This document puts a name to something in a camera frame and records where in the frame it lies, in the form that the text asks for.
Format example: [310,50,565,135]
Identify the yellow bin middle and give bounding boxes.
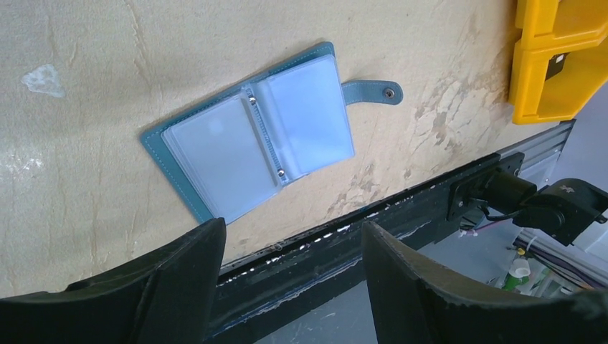
[515,0,607,49]

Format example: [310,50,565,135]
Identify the black item in bin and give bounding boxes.
[545,52,569,80]

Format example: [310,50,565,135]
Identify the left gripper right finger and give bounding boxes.
[361,221,607,343]

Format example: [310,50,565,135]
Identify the blue card holder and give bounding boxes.
[140,42,404,223]

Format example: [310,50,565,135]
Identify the aluminium frame rail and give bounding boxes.
[497,120,575,187]

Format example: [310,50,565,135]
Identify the yellow bin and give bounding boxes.
[515,0,607,49]
[508,39,607,125]

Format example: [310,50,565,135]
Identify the yellow bin front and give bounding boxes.
[508,39,607,125]

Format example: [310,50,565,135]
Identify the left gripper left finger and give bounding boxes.
[1,218,227,343]

